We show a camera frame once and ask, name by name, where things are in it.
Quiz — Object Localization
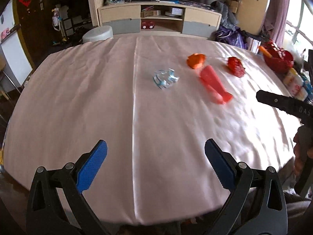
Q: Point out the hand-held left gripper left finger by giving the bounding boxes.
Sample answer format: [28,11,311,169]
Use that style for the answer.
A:
[26,139,108,235]

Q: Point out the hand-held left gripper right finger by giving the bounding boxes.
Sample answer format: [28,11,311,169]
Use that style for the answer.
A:
[205,138,288,235]

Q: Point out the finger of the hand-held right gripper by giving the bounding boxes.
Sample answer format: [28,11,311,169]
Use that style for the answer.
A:
[256,90,298,116]

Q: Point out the red wrapper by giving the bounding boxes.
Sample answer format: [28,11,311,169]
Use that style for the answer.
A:
[227,56,246,77]

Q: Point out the pink plastic cup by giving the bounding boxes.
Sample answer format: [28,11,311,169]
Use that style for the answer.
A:
[199,65,234,104]

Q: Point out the orange paper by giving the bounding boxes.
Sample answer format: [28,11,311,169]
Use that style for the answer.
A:
[187,53,206,69]

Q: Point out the silver foil ball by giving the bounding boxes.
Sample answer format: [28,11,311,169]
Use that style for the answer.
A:
[153,68,179,89]

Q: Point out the person's right hand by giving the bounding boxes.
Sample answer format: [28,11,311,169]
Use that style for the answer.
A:
[293,127,306,177]

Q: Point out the red plastic basket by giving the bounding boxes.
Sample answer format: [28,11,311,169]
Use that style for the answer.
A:
[263,40,294,74]

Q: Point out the pink satin tablecloth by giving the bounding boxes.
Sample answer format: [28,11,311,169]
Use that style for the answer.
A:
[1,33,302,227]

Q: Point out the purple bag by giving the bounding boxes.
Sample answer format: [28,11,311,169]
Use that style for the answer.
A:
[215,26,247,49]

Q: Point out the window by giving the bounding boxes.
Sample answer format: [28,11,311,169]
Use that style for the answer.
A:
[285,0,313,61]

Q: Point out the pink curtain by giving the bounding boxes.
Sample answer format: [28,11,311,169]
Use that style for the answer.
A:
[265,0,291,47]

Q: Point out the beige standing air conditioner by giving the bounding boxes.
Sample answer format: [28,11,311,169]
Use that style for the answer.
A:
[238,0,273,36]

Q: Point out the grey clothes heap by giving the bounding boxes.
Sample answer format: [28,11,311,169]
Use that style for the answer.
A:
[211,1,236,30]

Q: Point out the cardboard boxes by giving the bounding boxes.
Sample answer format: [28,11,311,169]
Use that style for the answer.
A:
[226,0,241,14]

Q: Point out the white round stool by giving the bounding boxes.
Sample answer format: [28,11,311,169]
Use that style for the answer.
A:
[82,27,114,44]

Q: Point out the white board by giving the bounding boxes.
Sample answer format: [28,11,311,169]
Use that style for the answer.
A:
[0,0,33,86]

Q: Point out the white children's apron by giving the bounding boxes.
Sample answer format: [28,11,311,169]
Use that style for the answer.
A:
[52,8,61,31]

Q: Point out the dark brown wooden door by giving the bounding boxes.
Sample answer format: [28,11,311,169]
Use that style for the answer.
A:
[13,0,57,61]

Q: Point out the beige grey television cabinet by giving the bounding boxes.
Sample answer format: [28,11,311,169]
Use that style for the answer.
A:
[98,0,222,38]

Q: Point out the beige folding screen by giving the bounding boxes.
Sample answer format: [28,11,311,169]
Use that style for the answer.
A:
[87,0,105,28]

